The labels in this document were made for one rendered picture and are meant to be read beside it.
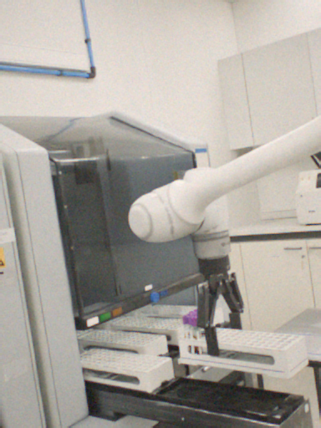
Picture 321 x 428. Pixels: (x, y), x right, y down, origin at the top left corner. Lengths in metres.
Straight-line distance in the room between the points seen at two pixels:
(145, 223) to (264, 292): 2.82
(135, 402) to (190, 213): 0.51
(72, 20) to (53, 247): 2.00
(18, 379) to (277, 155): 0.77
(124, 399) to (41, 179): 0.58
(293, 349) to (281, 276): 2.54
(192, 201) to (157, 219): 0.08
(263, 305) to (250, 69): 1.72
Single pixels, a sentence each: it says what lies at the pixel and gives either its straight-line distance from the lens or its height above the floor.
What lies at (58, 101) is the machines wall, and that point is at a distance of 2.91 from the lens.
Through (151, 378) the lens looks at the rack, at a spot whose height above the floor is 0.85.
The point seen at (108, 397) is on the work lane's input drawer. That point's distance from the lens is 1.41.
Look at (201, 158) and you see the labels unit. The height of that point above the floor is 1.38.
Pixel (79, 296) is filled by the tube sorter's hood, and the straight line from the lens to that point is 1.38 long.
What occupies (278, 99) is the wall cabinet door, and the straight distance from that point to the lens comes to 3.94.
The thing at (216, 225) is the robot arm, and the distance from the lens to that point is 1.21.
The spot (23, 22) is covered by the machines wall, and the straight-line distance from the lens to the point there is 2.92.
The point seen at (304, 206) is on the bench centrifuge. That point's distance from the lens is 3.57.
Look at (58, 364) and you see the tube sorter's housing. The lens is 1.37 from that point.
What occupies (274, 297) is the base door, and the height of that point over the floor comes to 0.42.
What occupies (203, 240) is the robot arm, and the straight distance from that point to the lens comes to 1.22.
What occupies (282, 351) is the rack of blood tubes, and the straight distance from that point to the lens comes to 1.17.
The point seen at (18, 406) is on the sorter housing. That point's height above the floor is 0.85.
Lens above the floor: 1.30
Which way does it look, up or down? 3 degrees down
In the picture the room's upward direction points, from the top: 8 degrees counter-clockwise
